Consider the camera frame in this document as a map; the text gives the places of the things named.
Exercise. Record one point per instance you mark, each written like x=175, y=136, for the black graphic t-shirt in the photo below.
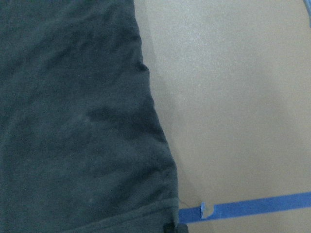
x=81, y=147

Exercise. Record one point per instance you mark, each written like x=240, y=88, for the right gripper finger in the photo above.
x=172, y=228

